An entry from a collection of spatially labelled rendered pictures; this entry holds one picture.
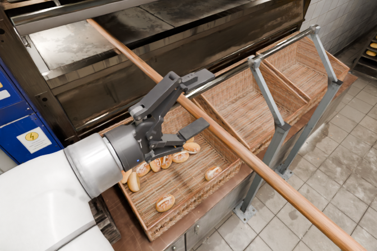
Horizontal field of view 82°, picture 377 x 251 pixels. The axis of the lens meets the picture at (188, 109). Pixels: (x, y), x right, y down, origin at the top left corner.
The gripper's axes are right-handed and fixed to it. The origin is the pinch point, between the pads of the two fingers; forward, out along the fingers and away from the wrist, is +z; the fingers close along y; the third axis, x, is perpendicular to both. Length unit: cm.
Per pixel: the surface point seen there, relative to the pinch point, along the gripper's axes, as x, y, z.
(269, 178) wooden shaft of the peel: 17.0, 13.6, 5.0
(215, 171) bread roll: -11, 69, 22
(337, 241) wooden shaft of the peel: 32.4, 14.1, 4.8
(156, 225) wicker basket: -5, 61, -16
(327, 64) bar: -6, 32, 93
